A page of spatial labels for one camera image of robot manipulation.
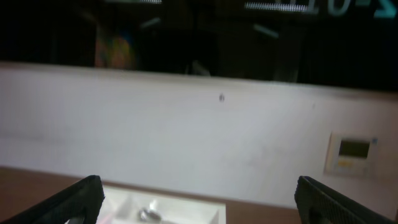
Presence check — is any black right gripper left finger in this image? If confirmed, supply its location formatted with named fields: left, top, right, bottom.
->
left=1, top=175, right=105, bottom=224

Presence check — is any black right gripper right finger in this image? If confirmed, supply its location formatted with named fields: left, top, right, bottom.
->
left=294, top=176, right=395, bottom=224

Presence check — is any large metal spoon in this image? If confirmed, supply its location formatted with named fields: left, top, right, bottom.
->
left=137, top=200, right=162, bottom=223

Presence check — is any white plastic cutlery tray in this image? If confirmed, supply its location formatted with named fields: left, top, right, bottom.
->
left=96, top=185, right=226, bottom=224

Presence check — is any white wall control panel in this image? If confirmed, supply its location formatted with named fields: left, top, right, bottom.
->
left=324, top=133, right=378, bottom=178

